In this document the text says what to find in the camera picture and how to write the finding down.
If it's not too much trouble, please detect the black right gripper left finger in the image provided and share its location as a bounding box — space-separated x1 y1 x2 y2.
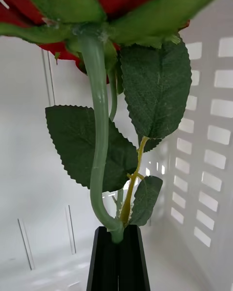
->
86 226 119 291

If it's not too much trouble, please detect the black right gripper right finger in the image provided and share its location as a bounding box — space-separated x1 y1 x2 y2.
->
118 224 151 291

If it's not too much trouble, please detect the red rose with green stem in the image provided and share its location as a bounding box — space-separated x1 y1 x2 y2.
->
0 0 230 244

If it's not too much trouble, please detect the shallow white slotted box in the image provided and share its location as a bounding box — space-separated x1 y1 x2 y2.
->
0 0 233 291

